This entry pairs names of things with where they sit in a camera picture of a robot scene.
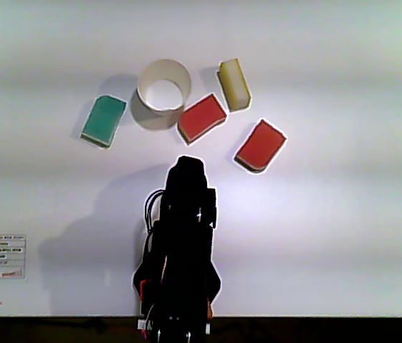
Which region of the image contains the red and white sponge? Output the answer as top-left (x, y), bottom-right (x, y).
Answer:
top-left (176, 92), bottom-right (228, 146)
top-left (233, 119), bottom-right (288, 175)

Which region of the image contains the white paper cup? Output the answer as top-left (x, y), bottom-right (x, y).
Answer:
top-left (130, 59), bottom-right (192, 132)

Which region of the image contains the green and white sponge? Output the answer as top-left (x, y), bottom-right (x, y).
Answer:
top-left (80, 94), bottom-right (128, 149)

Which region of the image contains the yellow and white sponge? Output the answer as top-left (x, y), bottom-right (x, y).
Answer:
top-left (216, 57), bottom-right (252, 113)

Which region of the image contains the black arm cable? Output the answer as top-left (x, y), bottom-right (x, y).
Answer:
top-left (144, 189), bottom-right (166, 233)

